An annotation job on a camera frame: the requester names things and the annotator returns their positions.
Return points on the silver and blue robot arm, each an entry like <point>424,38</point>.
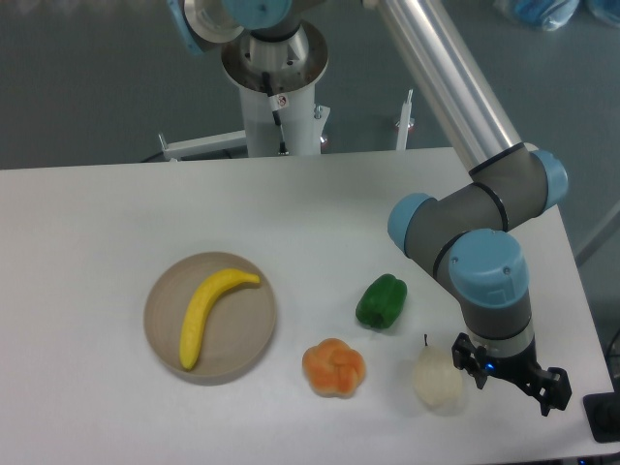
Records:
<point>463,241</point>

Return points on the yellow banana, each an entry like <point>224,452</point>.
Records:
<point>201,303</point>

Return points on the pale white pear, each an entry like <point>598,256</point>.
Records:
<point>436,381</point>

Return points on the green bell pepper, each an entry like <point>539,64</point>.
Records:
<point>382,302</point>

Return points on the blue plastic bag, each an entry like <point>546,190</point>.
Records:
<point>551,15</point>

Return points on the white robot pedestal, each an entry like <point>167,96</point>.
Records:
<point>276,79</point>

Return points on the orange knotted bread roll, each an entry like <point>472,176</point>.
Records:
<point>333,368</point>

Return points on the beige round plate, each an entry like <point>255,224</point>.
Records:
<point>237,330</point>

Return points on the black device at table edge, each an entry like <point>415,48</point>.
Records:
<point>602,412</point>

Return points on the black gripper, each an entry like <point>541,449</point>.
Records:
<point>513,360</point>

